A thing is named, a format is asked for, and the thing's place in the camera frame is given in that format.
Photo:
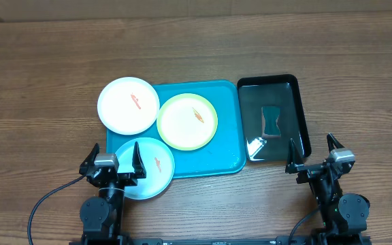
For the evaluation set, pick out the light blue plate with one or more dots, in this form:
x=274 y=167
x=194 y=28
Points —
x=158 y=161

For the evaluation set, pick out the white pink plate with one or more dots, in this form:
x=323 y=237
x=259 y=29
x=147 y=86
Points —
x=128 y=106

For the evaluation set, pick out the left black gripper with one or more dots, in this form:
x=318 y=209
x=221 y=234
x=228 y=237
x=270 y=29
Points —
x=130 y=178

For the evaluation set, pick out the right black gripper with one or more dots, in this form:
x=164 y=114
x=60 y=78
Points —
x=313 y=167

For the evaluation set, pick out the yellow green plate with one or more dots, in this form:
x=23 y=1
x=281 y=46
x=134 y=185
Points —
x=187 y=121

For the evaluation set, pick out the green scrubbing sponge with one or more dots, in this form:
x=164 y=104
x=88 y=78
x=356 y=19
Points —
x=270 y=116

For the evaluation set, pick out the teal plastic tray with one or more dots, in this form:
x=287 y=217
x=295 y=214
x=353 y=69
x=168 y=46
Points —
x=224 y=154

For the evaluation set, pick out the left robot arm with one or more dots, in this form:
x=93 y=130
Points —
x=101 y=215

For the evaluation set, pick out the black water tray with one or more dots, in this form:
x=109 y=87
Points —
x=281 y=91

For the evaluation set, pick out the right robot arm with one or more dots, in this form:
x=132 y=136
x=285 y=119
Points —
x=344 y=216

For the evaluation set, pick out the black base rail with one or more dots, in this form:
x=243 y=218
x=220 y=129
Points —
x=280 y=240

